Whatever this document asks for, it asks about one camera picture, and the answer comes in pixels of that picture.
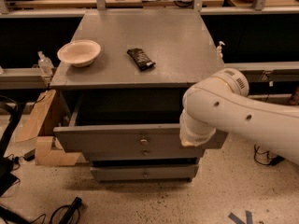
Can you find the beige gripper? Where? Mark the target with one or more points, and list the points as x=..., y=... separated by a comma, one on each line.
x=195, y=138

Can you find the grey top drawer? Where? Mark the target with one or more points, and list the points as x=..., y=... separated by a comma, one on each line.
x=87, y=133

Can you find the grey drawer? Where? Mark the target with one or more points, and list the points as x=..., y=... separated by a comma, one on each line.
x=144, y=172
x=144, y=153
x=87, y=133

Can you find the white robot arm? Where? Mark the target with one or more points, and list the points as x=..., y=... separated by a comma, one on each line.
x=221, y=102

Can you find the grey bottom drawer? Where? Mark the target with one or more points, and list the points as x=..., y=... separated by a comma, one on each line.
x=144, y=172

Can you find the grey drawer cabinet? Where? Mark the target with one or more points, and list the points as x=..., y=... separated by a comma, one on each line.
x=177, y=40

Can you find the grey middle drawer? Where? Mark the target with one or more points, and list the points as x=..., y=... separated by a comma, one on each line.
x=144, y=153

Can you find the white pump bottle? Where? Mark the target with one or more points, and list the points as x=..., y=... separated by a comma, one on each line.
x=219, y=48

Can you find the black snack packet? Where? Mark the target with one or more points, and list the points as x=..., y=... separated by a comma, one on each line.
x=141, y=59

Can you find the black power strip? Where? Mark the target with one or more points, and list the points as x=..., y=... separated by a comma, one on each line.
x=67, y=214

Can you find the white bowl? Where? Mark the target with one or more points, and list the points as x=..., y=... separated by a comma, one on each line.
x=79, y=53

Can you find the cardboard box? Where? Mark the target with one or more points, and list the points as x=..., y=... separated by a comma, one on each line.
x=47, y=113

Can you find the clear sanitizer bottle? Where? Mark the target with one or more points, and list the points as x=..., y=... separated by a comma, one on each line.
x=45, y=64

